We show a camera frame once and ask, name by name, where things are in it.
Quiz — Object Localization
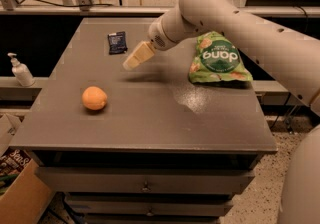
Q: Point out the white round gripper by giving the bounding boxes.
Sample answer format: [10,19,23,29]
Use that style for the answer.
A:
[123,17,176,71]

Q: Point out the dark blue rxbar wrapper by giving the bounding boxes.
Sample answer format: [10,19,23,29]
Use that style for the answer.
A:
[108,31,127,54]

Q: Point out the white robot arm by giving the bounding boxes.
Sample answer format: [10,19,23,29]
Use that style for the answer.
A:
[123,0,320,115]

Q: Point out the orange fruit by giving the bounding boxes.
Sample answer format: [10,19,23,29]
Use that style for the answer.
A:
[82,86,107,110]

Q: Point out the green dang chips bag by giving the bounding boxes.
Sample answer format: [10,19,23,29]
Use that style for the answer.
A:
[189,32,253,83]

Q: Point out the grey drawer cabinet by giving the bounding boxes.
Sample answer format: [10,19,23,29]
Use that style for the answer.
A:
[11,18,277,224]

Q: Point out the white pump lotion bottle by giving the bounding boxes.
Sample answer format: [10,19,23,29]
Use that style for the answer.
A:
[7,53,35,87]

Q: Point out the snack packages in box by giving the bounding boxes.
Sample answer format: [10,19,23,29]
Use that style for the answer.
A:
[0,149,31,196]

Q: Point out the brown cardboard box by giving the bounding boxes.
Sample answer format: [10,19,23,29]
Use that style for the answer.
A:
[0,114,54,224]

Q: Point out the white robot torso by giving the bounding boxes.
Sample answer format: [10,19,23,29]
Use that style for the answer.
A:
[277,125,320,224]

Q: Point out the black cable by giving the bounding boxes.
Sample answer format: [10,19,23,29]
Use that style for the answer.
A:
[13,0,114,9]

